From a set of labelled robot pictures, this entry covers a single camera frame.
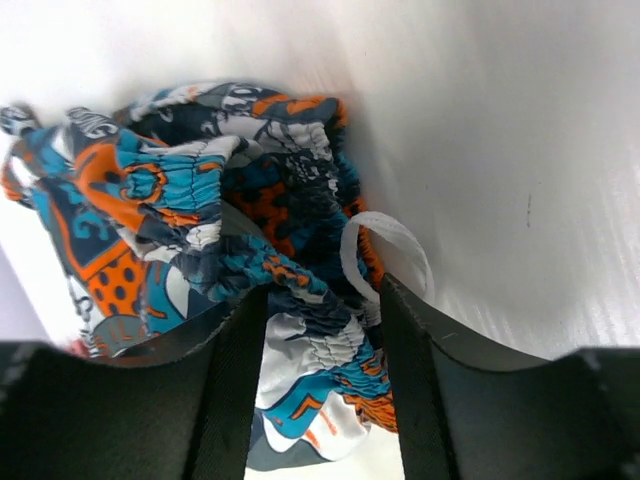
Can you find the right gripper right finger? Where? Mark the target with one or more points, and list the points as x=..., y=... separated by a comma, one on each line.
x=468, y=407

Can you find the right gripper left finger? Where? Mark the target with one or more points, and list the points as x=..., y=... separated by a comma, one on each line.
x=178, y=407

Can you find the blue orange patterned shorts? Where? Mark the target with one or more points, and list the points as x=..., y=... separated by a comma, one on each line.
x=188, y=199

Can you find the pink shark print shorts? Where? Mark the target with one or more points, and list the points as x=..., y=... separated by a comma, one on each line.
x=78, y=349

